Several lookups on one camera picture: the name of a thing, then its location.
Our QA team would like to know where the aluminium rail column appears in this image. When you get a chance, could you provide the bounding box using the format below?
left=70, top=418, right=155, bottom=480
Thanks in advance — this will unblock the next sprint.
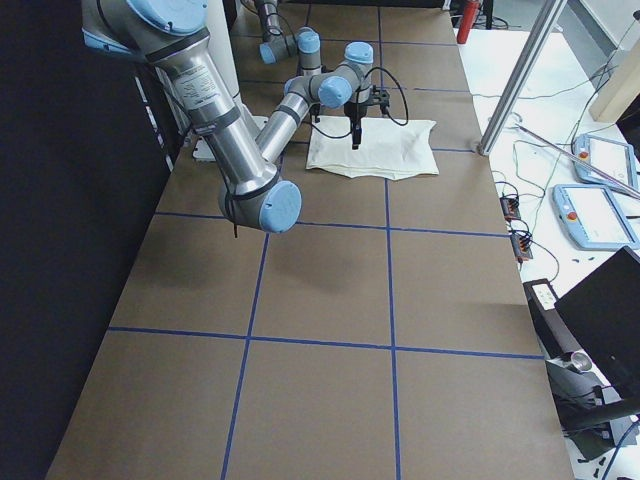
left=135, top=64, right=192, bottom=171

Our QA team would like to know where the aluminium frame post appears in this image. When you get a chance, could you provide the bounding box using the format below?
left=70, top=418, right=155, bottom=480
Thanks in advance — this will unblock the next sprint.
left=477, top=0, right=567, bottom=156

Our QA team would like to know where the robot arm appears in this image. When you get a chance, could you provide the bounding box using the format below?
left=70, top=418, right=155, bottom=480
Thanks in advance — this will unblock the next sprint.
left=81, top=1, right=388, bottom=233
left=252, top=1, right=325, bottom=94

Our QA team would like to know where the lower orange black adapter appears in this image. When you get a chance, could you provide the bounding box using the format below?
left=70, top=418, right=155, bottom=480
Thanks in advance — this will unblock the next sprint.
left=510, top=231, right=533, bottom=263

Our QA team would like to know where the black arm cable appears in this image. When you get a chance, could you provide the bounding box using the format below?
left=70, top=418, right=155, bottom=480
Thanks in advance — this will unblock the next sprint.
left=309, top=66, right=412, bottom=140

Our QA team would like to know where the thin metal rod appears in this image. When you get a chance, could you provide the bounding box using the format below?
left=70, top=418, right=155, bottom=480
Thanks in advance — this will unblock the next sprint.
left=515, top=123, right=640, bottom=200

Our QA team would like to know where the upper teach pendant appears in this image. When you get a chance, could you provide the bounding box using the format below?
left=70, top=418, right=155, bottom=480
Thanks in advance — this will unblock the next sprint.
left=572, top=134, right=639, bottom=191

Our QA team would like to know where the red fire extinguisher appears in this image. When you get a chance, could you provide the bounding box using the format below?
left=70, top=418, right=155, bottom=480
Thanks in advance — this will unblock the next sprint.
left=456, top=0, right=480, bottom=45

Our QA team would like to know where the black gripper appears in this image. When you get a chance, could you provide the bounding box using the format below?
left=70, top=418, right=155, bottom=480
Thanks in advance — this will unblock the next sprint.
left=344, top=85, right=390, bottom=150
left=309, top=99, right=322, bottom=124

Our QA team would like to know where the orange black adapter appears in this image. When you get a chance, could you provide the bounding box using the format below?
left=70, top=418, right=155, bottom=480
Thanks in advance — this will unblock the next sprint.
left=499, top=196, right=521, bottom=222
left=510, top=231, right=533, bottom=263

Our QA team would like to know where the black monitor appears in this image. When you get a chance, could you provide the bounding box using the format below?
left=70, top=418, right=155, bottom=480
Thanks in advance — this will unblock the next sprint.
left=555, top=246, right=640, bottom=398

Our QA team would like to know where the teach pendant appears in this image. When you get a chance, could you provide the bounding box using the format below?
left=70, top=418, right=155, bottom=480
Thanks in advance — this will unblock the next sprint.
left=572, top=134, right=639, bottom=191
left=552, top=184, right=639, bottom=251

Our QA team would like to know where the upper orange black adapter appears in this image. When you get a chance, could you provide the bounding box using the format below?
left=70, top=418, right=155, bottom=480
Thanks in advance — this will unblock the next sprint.
left=499, top=196, right=521, bottom=222

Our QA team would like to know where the wooden board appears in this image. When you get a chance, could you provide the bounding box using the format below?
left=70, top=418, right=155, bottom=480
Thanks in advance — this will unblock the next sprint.
left=589, top=41, right=640, bottom=123

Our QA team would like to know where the metal cup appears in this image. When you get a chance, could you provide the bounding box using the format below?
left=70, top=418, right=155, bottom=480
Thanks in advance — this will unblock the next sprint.
left=568, top=351, right=593, bottom=374

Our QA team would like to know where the lower teach pendant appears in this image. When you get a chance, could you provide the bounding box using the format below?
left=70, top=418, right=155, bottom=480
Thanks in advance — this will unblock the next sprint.
left=552, top=184, right=639, bottom=251

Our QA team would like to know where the black box with label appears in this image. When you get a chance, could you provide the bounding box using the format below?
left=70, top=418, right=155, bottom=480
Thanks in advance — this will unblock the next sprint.
left=523, top=279, right=585, bottom=358

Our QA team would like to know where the cream long-sleeve Twinkle shirt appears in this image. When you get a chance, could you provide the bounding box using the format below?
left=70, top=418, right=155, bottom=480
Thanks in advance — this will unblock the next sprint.
left=306, top=116, right=439, bottom=180

